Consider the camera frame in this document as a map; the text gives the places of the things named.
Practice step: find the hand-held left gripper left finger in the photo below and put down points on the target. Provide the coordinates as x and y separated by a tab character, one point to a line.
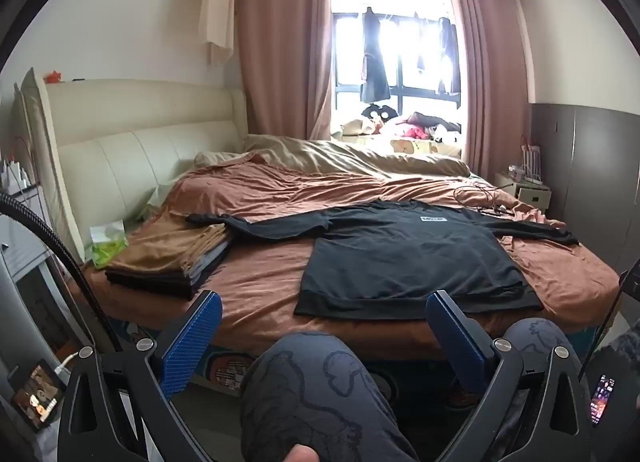
192	342

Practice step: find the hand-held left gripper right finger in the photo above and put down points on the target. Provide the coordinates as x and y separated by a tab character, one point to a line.
457	342

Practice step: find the black sweatshirt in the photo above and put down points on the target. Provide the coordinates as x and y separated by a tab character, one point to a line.
400	257

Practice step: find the stack of folded clothes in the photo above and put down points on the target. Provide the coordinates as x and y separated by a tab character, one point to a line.
165	262

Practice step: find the pile of clothes and toys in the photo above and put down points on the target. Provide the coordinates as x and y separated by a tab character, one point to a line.
415	126

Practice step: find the person's left hand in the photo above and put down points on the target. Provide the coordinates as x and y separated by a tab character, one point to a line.
304	454

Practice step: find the blue cartoon printed bed sheet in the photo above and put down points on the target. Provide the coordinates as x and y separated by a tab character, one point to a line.
225	372

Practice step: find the grey fluffy rug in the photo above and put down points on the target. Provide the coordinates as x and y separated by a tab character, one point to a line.
622	347

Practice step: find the person's right leg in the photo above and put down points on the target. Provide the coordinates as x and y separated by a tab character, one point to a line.
540	337

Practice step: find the person's leg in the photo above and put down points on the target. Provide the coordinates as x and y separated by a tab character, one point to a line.
310	392
540	337

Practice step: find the brown bed cover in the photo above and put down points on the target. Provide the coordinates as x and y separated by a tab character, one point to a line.
280	282

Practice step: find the black smartphone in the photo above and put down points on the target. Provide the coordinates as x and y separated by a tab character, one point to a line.
602	399

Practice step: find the dark grey wardrobe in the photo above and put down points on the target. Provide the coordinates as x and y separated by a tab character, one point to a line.
590	167

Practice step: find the green tissue pack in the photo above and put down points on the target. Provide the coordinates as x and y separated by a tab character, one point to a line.
107	247

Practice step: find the person's left leg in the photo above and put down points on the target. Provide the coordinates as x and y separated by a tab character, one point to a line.
310	392

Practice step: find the white bedside table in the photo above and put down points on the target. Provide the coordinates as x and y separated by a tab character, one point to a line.
535	197

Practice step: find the white desktop rack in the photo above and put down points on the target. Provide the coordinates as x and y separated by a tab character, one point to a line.
531	162

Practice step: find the black tablet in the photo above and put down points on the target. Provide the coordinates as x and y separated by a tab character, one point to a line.
37	394

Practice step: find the grey bedside cabinet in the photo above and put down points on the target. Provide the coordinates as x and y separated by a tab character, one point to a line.
20	262

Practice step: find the yellow bear printed cushion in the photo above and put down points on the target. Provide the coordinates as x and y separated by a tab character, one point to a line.
415	146

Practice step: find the cream padded headboard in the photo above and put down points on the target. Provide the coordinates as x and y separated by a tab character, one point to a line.
150	142

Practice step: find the beige duvet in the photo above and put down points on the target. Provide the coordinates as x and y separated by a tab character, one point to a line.
325	154

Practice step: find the black and white plush toy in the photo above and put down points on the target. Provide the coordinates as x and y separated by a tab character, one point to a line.
378	113

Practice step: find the white chargers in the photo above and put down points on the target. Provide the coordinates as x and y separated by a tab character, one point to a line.
15	174

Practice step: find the pink curtain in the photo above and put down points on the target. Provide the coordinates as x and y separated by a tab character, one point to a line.
490	82
280	52

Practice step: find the black framed window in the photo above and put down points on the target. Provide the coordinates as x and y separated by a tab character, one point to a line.
400	73

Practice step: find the dark hanging garment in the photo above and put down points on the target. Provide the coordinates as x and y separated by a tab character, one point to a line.
375	72
447	52

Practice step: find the small orange object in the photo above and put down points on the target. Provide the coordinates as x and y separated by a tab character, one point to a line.
53	77

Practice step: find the beige hanging cloth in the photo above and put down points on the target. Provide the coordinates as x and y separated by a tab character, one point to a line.
217	7

